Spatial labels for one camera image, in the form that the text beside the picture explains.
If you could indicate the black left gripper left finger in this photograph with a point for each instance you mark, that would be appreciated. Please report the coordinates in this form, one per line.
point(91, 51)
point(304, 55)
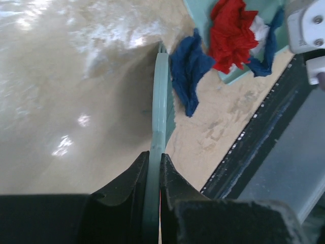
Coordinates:
point(112, 214)

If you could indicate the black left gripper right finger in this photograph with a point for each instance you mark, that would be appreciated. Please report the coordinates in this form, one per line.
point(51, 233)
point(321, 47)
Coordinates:
point(187, 216)

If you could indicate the green hand brush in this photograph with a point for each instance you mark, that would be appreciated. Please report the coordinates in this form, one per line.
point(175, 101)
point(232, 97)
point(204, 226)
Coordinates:
point(163, 125)

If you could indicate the blue scrap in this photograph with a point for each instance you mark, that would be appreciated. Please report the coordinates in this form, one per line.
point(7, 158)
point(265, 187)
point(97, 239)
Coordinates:
point(264, 68)
point(189, 64)

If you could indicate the red paper scrap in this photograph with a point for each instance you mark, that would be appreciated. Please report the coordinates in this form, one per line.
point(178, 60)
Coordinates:
point(230, 36)

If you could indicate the green plastic dustpan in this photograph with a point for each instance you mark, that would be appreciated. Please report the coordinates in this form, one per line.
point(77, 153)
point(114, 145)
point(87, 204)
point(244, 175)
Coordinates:
point(200, 13)

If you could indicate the white paper wad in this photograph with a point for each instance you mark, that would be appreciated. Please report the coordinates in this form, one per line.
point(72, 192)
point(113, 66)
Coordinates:
point(260, 30)

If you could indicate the aluminium rail frame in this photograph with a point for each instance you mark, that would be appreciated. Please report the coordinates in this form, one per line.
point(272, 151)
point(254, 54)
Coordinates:
point(293, 172)

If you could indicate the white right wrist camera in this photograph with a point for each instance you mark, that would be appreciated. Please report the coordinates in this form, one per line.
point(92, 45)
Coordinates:
point(305, 24)

